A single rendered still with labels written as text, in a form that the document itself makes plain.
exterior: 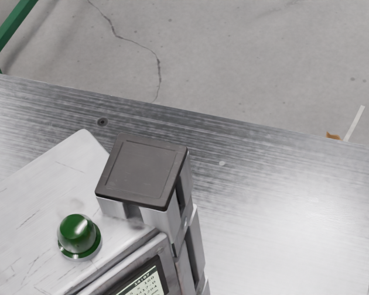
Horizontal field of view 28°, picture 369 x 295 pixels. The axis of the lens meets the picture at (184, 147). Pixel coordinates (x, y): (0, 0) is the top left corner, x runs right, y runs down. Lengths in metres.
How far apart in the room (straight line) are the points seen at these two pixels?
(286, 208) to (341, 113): 1.16
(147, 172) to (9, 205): 0.09
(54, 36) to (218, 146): 1.45
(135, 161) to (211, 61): 2.01
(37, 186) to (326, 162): 0.81
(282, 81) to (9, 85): 1.18
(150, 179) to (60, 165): 0.07
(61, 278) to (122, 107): 0.89
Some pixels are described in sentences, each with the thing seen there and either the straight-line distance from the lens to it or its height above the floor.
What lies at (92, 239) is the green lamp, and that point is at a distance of 0.43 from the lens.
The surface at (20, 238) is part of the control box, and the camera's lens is 0.46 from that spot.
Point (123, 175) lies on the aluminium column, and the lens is 0.43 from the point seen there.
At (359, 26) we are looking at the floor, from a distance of 2.55.
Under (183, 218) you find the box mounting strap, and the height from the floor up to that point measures 1.45.
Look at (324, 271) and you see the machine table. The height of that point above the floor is 0.83.
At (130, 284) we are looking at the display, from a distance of 0.45.
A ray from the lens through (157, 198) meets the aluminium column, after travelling 0.42.
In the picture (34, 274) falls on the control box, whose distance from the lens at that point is 0.44.
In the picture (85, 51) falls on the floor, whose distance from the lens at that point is 2.54.
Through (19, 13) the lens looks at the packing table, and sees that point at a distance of 2.44.
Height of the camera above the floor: 1.86
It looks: 56 degrees down
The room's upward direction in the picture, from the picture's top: 9 degrees counter-clockwise
